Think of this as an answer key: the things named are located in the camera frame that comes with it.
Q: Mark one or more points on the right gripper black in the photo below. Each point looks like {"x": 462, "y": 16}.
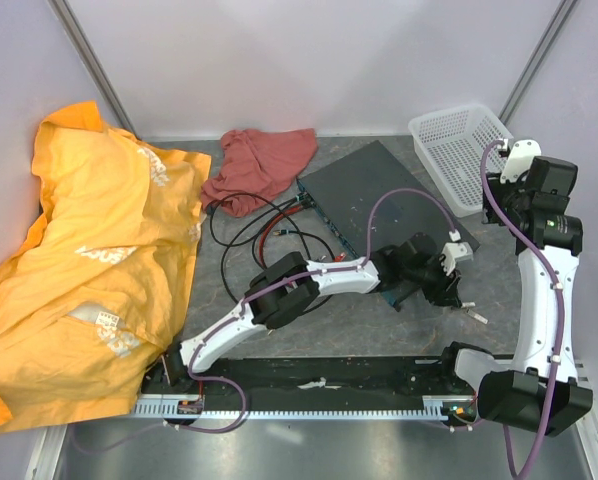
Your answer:
{"x": 498, "y": 189}

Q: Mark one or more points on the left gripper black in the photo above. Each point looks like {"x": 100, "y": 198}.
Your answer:
{"x": 444, "y": 293}

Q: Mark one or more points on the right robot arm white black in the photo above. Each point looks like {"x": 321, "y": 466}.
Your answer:
{"x": 542, "y": 376}

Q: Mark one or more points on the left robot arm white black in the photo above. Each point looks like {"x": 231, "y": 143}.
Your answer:
{"x": 284, "y": 291}

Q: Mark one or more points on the white plastic basket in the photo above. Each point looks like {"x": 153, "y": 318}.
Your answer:
{"x": 450, "y": 143}

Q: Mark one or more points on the red cloth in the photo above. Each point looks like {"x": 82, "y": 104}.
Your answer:
{"x": 257, "y": 167}

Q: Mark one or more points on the orange cloth bag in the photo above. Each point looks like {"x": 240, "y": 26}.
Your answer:
{"x": 101, "y": 285}

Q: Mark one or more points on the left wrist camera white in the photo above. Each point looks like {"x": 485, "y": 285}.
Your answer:
{"x": 454, "y": 253}

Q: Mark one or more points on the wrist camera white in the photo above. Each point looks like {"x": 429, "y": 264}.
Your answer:
{"x": 518, "y": 156}
{"x": 454, "y": 253}

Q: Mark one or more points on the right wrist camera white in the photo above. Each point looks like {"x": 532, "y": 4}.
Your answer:
{"x": 518, "y": 156}

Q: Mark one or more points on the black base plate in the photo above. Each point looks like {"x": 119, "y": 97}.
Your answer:
{"x": 324, "y": 383}

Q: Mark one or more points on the white cable duct rail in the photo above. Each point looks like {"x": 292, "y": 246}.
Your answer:
{"x": 154, "y": 406}

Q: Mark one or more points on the dark network switch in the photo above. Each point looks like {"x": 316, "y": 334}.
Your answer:
{"x": 369, "y": 200}

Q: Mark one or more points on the aluminium frame rail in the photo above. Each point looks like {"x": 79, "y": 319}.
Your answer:
{"x": 583, "y": 379}

